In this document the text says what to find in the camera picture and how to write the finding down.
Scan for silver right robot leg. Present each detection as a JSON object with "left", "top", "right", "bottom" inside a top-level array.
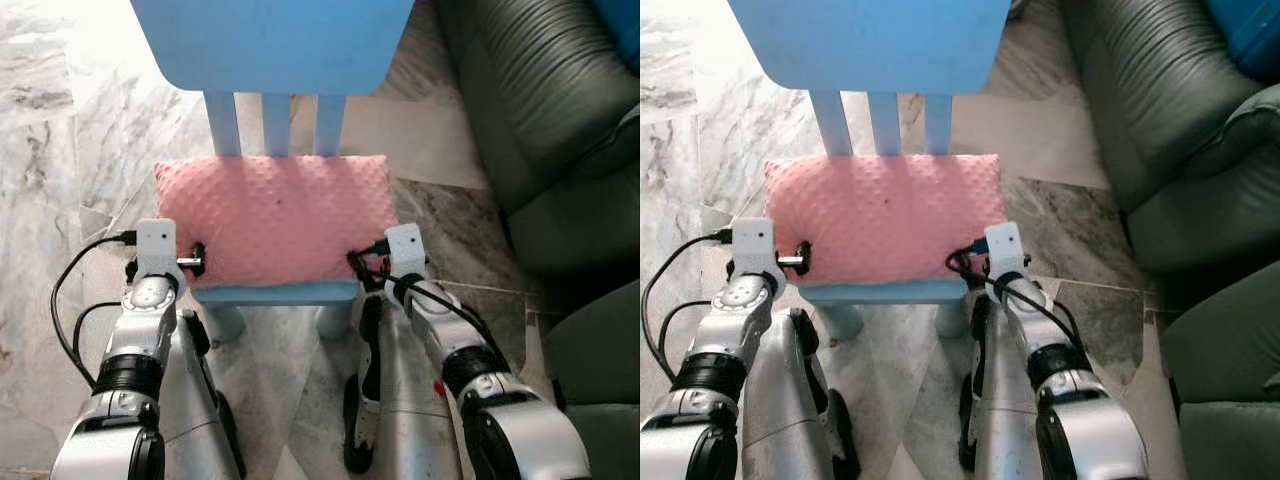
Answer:
[
  {"left": 958, "top": 295, "right": 1047, "bottom": 480},
  {"left": 343, "top": 295, "right": 467, "bottom": 480}
]

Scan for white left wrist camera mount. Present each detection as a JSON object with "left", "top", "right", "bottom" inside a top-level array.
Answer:
[
  {"left": 135, "top": 218, "right": 179, "bottom": 286},
  {"left": 732, "top": 218, "right": 776, "bottom": 282}
]

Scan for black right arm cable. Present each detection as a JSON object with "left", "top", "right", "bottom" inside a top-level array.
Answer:
[
  {"left": 346, "top": 238, "right": 497, "bottom": 352},
  {"left": 945, "top": 238, "right": 1087, "bottom": 352}
]

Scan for light blue wooden chair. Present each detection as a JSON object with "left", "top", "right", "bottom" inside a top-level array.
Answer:
[
  {"left": 130, "top": 0, "right": 416, "bottom": 342},
  {"left": 727, "top": 0, "right": 1013, "bottom": 342}
]

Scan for silver robot leg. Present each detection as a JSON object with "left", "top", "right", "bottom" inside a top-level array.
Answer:
[
  {"left": 343, "top": 295, "right": 467, "bottom": 480},
  {"left": 958, "top": 295, "right": 1047, "bottom": 480},
  {"left": 745, "top": 308, "right": 852, "bottom": 480},
  {"left": 160, "top": 308, "right": 247, "bottom": 480}
]

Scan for pink dotted plush pillow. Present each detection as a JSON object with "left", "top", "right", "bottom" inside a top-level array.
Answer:
[
  {"left": 763, "top": 153, "right": 1006, "bottom": 286},
  {"left": 153, "top": 153, "right": 399, "bottom": 291}
]

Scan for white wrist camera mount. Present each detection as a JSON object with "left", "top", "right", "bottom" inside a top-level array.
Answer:
[
  {"left": 383, "top": 223, "right": 429, "bottom": 282},
  {"left": 984, "top": 223, "right": 1027, "bottom": 282},
  {"left": 732, "top": 218, "right": 776, "bottom": 282},
  {"left": 135, "top": 218, "right": 179, "bottom": 286}
]

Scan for dark green leather sofa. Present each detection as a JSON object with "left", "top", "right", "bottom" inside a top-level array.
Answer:
[
  {"left": 1060, "top": 0, "right": 1280, "bottom": 277},
  {"left": 432, "top": 0, "right": 641, "bottom": 277},
  {"left": 543, "top": 280, "right": 641, "bottom": 480},
  {"left": 1160, "top": 262, "right": 1280, "bottom": 480}
]

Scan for silver left robot leg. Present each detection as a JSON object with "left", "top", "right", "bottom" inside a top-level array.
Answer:
[
  {"left": 745, "top": 308, "right": 852, "bottom": 480},
  {"left": 160, "top": 308, "right": 247, "bottom": 480}
]

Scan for blue cushion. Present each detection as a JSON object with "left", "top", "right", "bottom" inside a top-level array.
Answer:
[
  {"left": 590, "top": 0, "right": 641, "bottom": 73},
  {"left": 1205, "top": 0, "right": 1280, "bottom": 83}
]

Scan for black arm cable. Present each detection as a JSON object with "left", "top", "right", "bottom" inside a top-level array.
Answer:
[
  {"left": 346, "top": 238, "right": 497, "bottom": 352},
  {"left": 945, "top": 238, "right": 1087, "bottom": 352},
  {"left": 642, "top": 230, "right": 737, "bottom": 387},
  {"left": 50, "top": 231, "right": 139, "bottom": 391}
]

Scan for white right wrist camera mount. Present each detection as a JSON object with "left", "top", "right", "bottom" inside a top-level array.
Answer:
[
  {"left": 383, "top": 223, "right": 429, "bottom": 282},
  {"left": 984, "top": 223, "right": 1027, "bottom": 282}
]

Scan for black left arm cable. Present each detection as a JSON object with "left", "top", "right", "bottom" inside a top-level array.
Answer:
[
  {"left": 642, "top": 230, "right": 737, "bottom": 387},
  {"left": 50, "top": 231, "right": 139, "bottom": 391}
]

